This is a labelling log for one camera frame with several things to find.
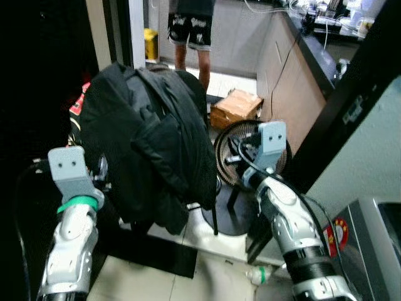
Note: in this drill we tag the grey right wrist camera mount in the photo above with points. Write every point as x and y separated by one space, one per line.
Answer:
272 141

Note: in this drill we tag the grey top-load washing machine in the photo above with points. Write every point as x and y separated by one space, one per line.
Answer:
369 251

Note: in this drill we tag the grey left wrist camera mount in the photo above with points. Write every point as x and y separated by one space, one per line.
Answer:
70 169

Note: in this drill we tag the red patterned cloth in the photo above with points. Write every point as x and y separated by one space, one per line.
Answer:
78 103

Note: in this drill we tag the brown cardboard box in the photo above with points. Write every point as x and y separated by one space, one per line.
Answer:
237 108

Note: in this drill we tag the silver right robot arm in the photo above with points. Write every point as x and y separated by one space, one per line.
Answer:
294 226

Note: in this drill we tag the black door frame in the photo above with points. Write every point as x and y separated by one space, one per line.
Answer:
357 94

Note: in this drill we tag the wooden counter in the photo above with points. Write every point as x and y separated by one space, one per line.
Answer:
282 81

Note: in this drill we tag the clear bottle with green cap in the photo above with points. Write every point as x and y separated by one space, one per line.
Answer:
260 274

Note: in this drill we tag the yellow container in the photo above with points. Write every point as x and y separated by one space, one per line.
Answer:
151 45

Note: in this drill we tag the black floor fan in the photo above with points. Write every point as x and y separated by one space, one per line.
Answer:
229 150

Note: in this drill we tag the person in black shorts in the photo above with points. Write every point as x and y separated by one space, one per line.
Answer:
191 28

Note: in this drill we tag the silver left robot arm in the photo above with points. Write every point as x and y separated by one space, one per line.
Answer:
69 251

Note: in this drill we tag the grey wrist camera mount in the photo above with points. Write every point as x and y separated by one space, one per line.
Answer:
70 169
272 141

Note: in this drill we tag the black floor mat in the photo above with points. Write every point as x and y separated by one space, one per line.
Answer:
150 257

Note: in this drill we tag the black jacket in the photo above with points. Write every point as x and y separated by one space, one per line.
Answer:
113 113

